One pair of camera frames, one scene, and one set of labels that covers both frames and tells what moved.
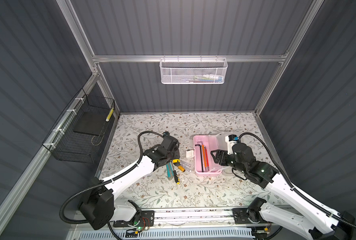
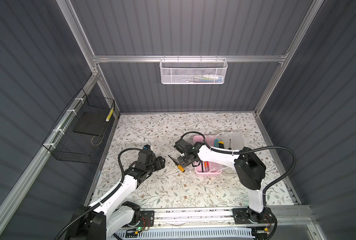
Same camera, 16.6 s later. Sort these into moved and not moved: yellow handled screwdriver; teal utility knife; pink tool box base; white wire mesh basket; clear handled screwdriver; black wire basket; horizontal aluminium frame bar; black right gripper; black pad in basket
Moved: black right gripper; yellow handled screwdriver; teal utility knife
Not moved: black pad in basket; black wire basket; white wire mesh basket; clear handled screwdriver; pink tool box base; horizontal aluminium frame bar
